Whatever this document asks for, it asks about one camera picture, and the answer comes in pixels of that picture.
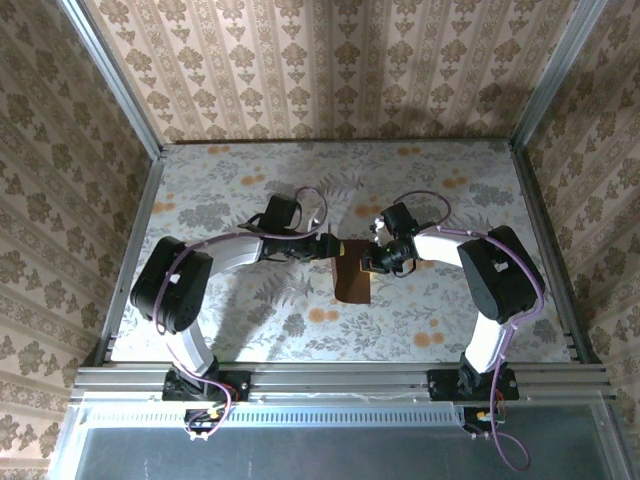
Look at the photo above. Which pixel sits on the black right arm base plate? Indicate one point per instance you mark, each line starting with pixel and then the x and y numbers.
pixel 442 385

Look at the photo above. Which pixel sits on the aluminium corner post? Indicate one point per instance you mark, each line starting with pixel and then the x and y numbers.
pixel 117 85
pixel 555 75

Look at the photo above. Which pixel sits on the aluminium table side rail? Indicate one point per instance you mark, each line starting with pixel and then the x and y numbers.
pixel 555 260
pixel 131 260

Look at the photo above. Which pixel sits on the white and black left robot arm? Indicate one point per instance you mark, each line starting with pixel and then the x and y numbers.
pixel 175 285

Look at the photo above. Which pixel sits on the grey metal panel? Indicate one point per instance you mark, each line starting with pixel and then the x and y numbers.
pixel 325 455

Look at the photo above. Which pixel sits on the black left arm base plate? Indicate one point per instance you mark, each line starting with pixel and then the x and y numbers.
pixel 235 385

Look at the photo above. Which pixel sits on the aluminium frame rail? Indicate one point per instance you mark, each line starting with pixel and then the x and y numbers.
pixel 340 380

